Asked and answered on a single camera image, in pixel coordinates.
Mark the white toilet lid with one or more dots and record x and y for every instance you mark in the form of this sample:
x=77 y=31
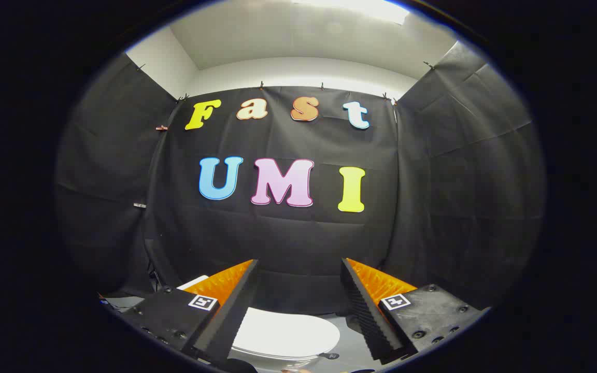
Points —
x=288 y=331

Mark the black backdrop cloth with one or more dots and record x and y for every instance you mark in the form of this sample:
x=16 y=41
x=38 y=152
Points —
x=288 y=238

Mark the white ceramic toilet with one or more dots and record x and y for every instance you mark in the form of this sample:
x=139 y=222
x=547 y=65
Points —
x=193 y=283

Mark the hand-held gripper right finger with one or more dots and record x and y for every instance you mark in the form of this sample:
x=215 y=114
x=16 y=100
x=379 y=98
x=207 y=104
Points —
x=368 y=316

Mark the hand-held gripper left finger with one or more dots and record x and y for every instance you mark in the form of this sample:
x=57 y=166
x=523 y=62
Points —
x=226 y=321

